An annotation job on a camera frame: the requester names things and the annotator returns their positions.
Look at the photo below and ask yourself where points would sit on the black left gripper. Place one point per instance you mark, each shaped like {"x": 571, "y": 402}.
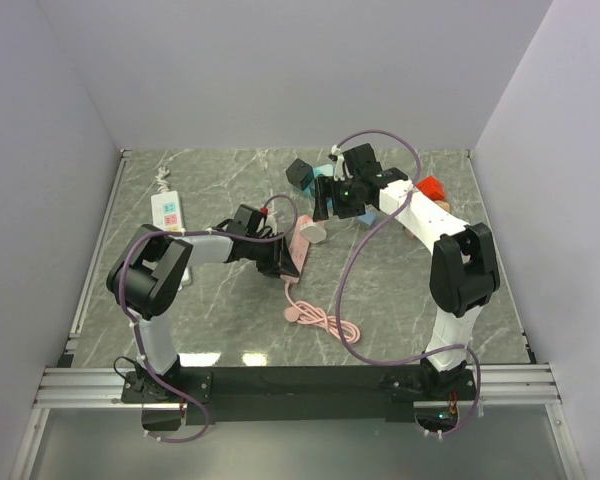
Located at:
{"x": 279, "y": 262}

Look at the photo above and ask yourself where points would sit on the aluminium rail frame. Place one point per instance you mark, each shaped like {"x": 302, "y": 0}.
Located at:
{"x": 68, "y": 387}

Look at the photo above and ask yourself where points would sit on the white power strip cable plug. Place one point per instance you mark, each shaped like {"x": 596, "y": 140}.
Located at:
{"x": 161, "y": 180}

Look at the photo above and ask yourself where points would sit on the red cube socket adapter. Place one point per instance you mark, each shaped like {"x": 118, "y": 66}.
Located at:
{"x": 432, "y": 188}

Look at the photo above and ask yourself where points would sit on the black cube socket adapter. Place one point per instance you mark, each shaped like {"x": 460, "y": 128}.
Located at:
{"x": 300, "y": 174}

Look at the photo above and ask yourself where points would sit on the pink power strip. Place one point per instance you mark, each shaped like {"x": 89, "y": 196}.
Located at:
{"x": 299, "y": 245}

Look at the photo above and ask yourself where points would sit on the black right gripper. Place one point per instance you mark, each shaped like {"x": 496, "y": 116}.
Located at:
{"x": 342, "y": 212}

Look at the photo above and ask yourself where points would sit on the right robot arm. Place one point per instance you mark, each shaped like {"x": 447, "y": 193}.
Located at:
{"x": 464, "y": 270}

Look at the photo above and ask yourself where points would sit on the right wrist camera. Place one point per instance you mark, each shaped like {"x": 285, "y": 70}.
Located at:
{"x": 361, "y": 161}

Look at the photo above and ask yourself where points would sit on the white power strip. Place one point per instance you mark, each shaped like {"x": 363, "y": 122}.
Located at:
{"x": 166, "y": 211}

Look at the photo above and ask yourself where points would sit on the beige cube socket adapter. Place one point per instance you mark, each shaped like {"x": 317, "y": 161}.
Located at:
{"x": 444, "y": 205}

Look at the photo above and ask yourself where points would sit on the teal triangular power strip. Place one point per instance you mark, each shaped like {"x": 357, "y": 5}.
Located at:
{"x": 319, "y": 171}

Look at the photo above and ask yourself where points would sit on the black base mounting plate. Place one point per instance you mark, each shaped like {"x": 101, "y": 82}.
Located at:
{"x": 234, "y": 394}

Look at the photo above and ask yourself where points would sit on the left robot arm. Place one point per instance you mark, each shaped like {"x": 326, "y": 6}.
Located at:
{"x": 146, "y": 277}

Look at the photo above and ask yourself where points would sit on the white plug adapter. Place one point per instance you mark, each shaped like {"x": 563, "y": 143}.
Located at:
{"x": 313, "y": 232}

